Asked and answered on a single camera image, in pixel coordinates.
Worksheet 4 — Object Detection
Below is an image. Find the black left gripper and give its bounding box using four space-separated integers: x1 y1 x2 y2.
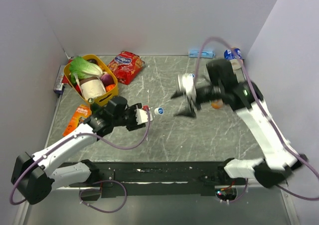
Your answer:
113 103 146 130

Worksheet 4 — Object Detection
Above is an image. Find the orange juice plastic bottle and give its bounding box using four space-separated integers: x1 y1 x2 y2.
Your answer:
211 100 224 110

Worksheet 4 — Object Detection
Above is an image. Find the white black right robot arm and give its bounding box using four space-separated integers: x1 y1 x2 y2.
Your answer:
172 59 302 188

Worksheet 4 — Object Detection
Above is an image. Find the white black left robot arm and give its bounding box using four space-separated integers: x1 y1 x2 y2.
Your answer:
11 96 153 205

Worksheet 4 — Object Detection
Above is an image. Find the green glass bottle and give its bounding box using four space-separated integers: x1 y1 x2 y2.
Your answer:
88 98 104 115

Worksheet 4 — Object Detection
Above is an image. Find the orange toy fruit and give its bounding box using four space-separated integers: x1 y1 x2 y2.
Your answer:
105 84 116 92

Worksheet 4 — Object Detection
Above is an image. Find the purple toy onion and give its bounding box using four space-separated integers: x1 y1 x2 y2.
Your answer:
100 73 115 87

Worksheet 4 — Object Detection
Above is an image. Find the orange razor package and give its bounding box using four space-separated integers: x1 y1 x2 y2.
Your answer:
62 105 91 136

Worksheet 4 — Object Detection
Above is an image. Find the cream brown toy mushroom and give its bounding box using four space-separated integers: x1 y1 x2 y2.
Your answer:
79 77 106 100

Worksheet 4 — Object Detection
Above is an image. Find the red snack bag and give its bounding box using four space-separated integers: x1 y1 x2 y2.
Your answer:
107 51 145 85

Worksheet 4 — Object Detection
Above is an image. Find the blue tissue pack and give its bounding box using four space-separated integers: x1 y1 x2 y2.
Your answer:
188 50 215 59

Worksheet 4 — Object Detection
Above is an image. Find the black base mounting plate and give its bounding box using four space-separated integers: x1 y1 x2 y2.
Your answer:
67 160 247 198

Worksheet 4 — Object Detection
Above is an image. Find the green toy cabbage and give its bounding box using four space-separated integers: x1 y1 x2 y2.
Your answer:
69 57 103 84

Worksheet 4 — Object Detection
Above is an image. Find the blue wrapped toilet roll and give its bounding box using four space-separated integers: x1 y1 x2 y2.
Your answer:
224 47 243 70

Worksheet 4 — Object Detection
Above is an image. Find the purple white box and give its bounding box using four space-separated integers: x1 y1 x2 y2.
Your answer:
53 65 65 95

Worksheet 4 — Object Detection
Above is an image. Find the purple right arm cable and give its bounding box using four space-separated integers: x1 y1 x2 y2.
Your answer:
194 36 319 203

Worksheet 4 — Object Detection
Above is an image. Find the aluminium frame rail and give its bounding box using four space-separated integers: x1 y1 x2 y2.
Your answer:
40 180 261 191

